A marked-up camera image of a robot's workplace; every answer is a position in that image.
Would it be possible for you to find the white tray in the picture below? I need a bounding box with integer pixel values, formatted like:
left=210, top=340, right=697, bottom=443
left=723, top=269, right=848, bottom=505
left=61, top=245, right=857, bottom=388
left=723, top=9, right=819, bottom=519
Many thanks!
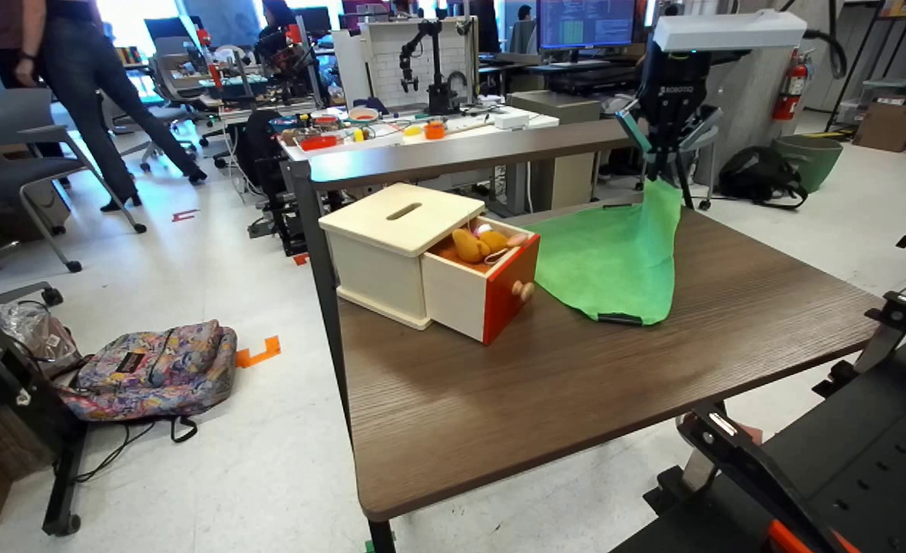
left=276, top=100, right=562, bottom=163

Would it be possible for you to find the green cloth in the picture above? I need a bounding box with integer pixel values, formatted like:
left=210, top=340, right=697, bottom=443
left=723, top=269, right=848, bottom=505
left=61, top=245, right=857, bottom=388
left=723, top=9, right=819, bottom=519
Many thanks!
left=532, top=174, right=689, bottom=332

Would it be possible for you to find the yellow toy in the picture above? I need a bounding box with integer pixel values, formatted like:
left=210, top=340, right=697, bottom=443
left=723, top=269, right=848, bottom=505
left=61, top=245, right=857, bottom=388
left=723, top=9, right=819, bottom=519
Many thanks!
left=447, top=223, right=513, bottom=267

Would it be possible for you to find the black equipment cart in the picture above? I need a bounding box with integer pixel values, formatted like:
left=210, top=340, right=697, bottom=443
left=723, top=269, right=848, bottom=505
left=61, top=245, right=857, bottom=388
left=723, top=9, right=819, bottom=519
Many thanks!
left=609, top=288, right=906, bottom=553

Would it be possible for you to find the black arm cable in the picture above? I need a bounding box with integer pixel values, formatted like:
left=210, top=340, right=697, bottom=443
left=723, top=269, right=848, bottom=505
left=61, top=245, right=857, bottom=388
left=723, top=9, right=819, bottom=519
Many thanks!
left=777, top=0, right=852, bottom=79

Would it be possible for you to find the black metal stand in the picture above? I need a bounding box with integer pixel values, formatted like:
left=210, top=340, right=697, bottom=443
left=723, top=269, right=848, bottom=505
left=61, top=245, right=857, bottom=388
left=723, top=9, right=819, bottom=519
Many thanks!
left=0, top=287, right=92, bottom=542

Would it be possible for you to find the green bag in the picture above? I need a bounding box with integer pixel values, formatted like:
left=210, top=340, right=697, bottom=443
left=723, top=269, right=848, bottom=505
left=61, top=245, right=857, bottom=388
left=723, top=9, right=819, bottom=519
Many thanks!
left=773, top=131, right=844, bottom=196

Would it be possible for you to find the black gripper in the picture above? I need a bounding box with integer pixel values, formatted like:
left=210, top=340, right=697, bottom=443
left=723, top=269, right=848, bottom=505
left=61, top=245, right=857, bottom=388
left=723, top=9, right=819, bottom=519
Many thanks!
left=633, top=48, right=720, bottom=189

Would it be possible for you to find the grey metal-legged chair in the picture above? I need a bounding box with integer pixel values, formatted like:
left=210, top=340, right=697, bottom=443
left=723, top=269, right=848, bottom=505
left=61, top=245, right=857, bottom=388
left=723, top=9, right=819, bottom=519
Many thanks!
left=0, top=87, right=150, bottom=278

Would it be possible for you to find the cream wooden slot box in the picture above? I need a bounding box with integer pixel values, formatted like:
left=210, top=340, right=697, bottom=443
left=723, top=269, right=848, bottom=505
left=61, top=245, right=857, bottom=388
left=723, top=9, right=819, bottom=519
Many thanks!
left=315, top=181, right=492, bottom=332

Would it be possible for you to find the colourful patterned backpack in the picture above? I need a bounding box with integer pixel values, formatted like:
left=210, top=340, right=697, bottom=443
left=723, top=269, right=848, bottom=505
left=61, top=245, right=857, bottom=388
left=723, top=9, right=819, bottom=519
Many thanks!
left=55, top=315, right=240, bottom=446

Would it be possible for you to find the computer monitor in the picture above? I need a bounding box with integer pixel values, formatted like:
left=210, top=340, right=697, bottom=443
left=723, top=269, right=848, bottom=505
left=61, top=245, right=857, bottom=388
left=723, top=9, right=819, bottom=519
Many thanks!
left=533, top=0, right=638, bottom=55

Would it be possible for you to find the black backpack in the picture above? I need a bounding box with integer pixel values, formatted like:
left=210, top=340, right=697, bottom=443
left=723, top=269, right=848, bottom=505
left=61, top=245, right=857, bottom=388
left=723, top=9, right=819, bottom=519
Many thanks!
left=713, top=143, right=810, bottom=213

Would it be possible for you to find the cardboard box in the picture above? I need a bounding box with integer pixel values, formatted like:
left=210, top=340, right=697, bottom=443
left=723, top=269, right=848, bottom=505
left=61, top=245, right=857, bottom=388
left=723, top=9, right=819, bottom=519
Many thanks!
left=853, top=95, right=906, bottom=153

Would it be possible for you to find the beige cabinet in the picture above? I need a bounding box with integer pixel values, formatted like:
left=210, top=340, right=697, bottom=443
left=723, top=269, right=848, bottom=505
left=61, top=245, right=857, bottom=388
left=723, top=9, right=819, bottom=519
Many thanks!
left=507, top=89, right=600, bottom=209

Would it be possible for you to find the clear plastic bag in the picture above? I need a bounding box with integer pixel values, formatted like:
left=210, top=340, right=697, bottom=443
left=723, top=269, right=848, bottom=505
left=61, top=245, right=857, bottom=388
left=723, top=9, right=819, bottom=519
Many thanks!
left=0, top=302, right=87, bottom=378

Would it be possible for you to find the red fire extinguisher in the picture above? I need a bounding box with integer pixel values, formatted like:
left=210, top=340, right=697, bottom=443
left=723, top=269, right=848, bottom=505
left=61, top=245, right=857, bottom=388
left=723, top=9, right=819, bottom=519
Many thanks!
left=770, top=51, right=813, bottom=126

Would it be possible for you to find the standing person in jeans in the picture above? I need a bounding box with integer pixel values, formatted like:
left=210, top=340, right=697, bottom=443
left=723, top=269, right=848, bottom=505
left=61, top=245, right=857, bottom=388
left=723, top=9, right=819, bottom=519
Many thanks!
left=16, top=0, right=210, bottom=216

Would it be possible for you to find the grey office chair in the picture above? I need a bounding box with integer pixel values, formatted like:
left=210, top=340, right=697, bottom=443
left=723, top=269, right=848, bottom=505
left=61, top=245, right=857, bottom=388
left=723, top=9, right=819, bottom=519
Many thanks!
left=676, top=100, right=724, bottom=213

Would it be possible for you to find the white panel board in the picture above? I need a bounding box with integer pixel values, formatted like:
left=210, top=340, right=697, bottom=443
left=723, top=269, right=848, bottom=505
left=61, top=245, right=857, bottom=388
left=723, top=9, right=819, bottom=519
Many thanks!
left=331, top=11, right=483, bottom=111

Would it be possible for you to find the drawer with orange front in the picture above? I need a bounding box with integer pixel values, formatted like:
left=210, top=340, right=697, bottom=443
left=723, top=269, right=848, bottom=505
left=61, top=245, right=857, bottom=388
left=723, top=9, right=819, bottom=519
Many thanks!
left=420, top=216, right=544, bottom=346

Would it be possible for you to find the dark wood side table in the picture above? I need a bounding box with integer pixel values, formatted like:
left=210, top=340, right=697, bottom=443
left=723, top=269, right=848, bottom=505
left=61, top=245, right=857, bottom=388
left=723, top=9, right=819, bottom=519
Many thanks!
left=278, top=115, right=697, bottom=419

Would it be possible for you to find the red shallow dish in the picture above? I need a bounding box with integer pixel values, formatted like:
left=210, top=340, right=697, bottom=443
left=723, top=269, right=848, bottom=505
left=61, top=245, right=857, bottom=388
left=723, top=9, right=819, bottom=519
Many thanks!
left=294, top=128, right=343, bottom=153

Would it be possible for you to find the orange plastic bracket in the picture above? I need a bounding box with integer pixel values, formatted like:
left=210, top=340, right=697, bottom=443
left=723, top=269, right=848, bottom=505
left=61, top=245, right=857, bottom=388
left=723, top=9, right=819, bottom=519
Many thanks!
left=234, top=335, right=285, bottom=372

